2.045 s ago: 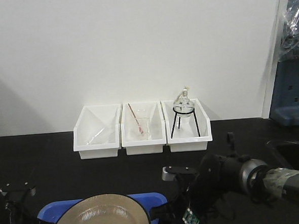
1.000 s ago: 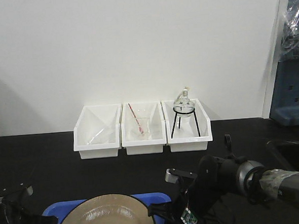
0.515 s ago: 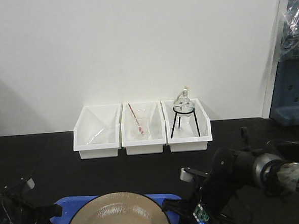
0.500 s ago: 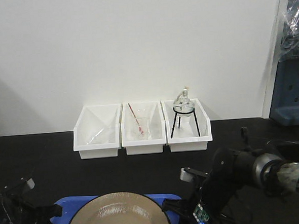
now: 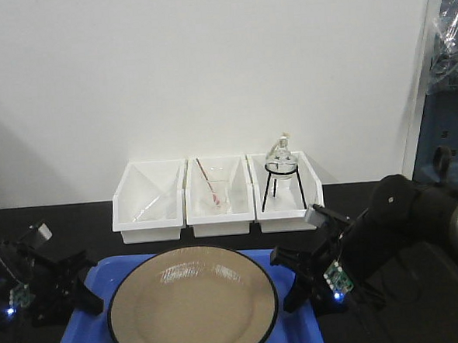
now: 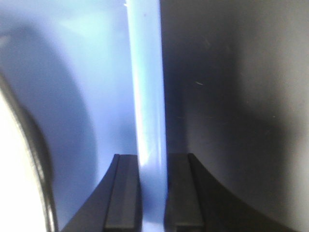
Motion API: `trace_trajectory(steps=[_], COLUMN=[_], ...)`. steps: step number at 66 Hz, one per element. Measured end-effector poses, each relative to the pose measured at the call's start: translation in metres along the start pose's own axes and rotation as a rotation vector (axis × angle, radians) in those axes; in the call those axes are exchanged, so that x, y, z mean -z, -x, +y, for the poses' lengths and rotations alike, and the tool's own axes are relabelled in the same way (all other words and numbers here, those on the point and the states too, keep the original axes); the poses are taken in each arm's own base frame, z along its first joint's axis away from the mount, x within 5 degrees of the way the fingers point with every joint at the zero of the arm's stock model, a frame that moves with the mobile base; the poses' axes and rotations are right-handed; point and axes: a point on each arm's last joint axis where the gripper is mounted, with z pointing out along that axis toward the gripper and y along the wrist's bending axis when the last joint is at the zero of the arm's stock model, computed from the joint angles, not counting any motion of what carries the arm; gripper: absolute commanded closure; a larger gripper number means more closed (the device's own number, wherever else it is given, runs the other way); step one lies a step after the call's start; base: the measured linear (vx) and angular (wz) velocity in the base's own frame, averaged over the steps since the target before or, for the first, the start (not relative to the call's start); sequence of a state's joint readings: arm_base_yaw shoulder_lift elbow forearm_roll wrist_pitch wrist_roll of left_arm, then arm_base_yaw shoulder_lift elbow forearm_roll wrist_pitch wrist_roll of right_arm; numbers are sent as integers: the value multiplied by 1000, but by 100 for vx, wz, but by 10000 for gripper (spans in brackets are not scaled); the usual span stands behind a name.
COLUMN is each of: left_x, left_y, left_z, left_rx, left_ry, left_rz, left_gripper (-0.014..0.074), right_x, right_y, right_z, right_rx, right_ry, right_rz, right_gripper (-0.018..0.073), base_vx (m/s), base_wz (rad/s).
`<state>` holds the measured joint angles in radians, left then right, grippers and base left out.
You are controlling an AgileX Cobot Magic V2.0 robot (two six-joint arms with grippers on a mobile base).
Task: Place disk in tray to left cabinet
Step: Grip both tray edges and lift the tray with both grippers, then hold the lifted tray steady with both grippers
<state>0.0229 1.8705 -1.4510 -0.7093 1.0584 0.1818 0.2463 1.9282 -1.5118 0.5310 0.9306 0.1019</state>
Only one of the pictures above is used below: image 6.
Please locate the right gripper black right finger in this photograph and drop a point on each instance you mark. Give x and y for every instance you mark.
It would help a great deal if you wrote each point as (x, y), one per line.
(198, 203)

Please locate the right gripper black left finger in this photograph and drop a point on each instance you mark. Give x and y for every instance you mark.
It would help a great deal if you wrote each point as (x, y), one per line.
(115, 204)

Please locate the beige plate with black rim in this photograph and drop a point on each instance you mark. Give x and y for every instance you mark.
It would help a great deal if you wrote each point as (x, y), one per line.
(26, 197)

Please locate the blue plastic tray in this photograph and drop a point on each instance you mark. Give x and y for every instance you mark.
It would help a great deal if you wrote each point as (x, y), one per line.
(68, 62)

